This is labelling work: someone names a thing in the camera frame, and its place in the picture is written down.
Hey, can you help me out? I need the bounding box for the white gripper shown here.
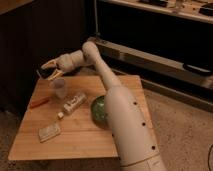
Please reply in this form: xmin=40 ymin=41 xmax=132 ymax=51
xmin=41 ymin=54 xmax=76 ymax=81

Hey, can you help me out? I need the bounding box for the black eraser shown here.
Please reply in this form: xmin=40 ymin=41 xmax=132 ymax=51
xmin=37 ymin=68 xmax=55 ymax=79

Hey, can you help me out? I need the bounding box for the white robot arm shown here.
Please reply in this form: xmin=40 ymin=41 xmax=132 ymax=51
xmin=41 ymin=41 xmax=167 ymax=171

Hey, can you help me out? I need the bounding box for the translucent plastic cup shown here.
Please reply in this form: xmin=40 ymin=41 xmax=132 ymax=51
xmin=50 ymin=78 xmax=66 ymax=99

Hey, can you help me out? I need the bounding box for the green ceramic bowl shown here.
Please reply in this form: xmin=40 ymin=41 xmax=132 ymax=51
xmin=90 ymin=96 xmax=108 ymax=127

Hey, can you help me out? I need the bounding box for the white plastic bottle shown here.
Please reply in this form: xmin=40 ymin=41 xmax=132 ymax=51
xmin=57 ymin=92 xmax=87 ymax=119

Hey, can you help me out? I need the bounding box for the orange marker pen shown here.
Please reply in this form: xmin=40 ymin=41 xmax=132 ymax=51
xmin=29 ymin=97 xmax=49 ymax=109

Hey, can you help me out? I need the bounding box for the wooden table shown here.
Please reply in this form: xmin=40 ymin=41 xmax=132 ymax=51
xmin=8 ymin=75 xmax=148 ymax=169

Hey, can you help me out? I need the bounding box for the silver foil snack packet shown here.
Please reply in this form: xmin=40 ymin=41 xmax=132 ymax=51
xmin=38 ymin=123 xmax=61 ymax=142

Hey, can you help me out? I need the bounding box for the grey metal shelf beam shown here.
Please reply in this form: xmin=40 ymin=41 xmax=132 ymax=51
xmin=89 ymin=37 xmax=213 ymax=90

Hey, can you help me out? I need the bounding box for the upper shelf board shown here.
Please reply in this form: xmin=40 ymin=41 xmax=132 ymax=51
xmin=102 ymin=0 xmax=213 ymax=24

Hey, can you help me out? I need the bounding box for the metal shelf upright post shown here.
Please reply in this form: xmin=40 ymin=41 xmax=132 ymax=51
xmin=93 ymin=0 xmax=100 ymax=39

